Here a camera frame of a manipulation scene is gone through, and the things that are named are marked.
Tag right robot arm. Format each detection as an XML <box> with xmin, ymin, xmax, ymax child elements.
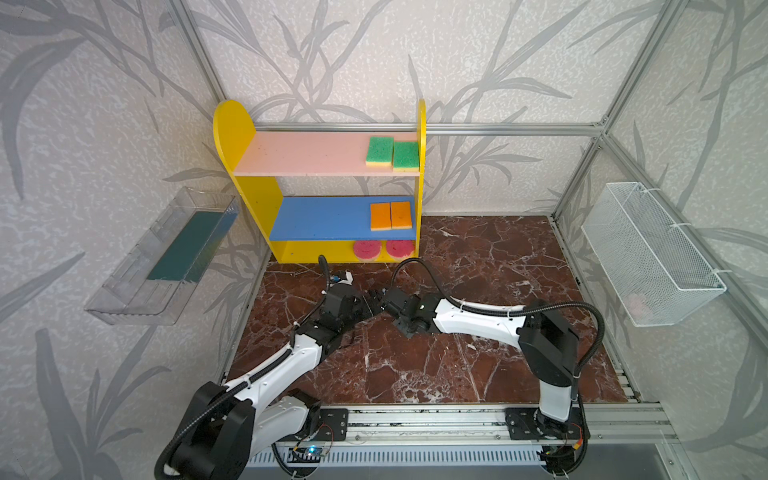
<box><xmin>381</xmin><ymin>288</ymin><xmax>606</xmax><ymax>424</ymax></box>

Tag yellow shelf pink blue boards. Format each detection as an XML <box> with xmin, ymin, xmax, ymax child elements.
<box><xmin>212</xmin><ymin>100</ymin><xmax>427</xmax><ymax>264</ymax></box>

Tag pink round sponge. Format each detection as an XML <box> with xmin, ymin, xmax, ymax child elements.
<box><xmin>385</xmin><ymin>240</ymin><xmax>415</xmax><ymax>261</ymax></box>
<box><xmin>353</xmin><ymin>240</ymin><xmax>382</xmax><ymax>262</ymax></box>

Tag white wire mesh basket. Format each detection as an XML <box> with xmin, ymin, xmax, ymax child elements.
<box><xmin>582</xmin><ymin>182</ymin><xmax>727</xmax><ymax>328</ymax></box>

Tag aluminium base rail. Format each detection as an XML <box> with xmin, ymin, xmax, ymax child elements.
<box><xmin>276</xmin><ymin>403</ymin><xmax>679</xmax><ymax>470</ymax></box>

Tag green top sponge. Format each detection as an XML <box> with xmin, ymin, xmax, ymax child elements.
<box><xmin>365</xmin><ymin>136</ymin><xmax>395</xmax><ymax>168</ymax></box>

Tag yellow sponge green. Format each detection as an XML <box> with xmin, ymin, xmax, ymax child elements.
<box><xmin>392</xmin><ymin>141</ymin><xmax>420</xmax><ymax>172</ymax></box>

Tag pink object in basket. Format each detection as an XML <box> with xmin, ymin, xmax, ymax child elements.
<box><xmin>625</xmin><ymin>294</ymin><xmax>653</xmax><ymax>322</ymax></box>

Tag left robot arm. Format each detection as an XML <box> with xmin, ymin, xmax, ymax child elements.
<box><xmin>154</xmin><ymin>282</ymin><xmax>379</xmax><ymax>479</ymax></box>

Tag clear plastic wall bin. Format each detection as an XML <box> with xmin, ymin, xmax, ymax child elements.
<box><xmin>85</xmin><ymin>187</ymin><xmax>240</xmax><ymax>326</ymax></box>

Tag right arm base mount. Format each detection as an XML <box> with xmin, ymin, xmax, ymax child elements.
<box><xmin>504</xmin><ymin>406</ymin><xmax>590</xmax><ymax>443</ymax></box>

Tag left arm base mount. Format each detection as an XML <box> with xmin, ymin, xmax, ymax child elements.
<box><xmin>283</xmin><ymin>408</ymin><xmax>349</xmax><ymax>442</ymax></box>

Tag orange sponge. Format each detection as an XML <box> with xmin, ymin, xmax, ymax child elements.
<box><xmin>390</xmin><ymin>201</ymin><xmax>413</xmax><ymax>230</ymax></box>

